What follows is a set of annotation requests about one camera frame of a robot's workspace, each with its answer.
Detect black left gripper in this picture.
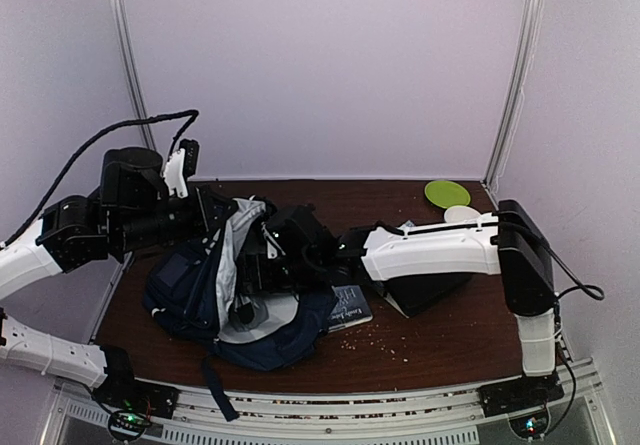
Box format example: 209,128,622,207
113,182,237,254

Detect navy blue backpack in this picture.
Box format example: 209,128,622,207
143,197,336,421

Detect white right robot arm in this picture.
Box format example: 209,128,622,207
237,200,604,407

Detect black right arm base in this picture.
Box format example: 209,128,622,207
477,372,564,417

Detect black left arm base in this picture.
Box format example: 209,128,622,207
93,345,179,419

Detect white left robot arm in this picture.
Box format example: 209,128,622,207
1,109,237,409

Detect dark Wuthering Heights book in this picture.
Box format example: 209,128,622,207
328,285,373,333

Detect pale green notebook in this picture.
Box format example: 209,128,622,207
382,273,472,318

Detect green plate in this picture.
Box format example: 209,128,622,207
424,180,471,209

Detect white bowl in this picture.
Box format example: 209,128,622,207
444,205,481,224

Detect aluminium frame post left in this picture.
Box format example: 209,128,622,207
109,0,149,119

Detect aluminium frame post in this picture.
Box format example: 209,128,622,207
483,0,544,196
109,0,149,119

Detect aluminium front rail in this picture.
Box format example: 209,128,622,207
39,359,616,445

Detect aluminium frame post right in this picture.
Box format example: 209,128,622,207
483,0,544,196

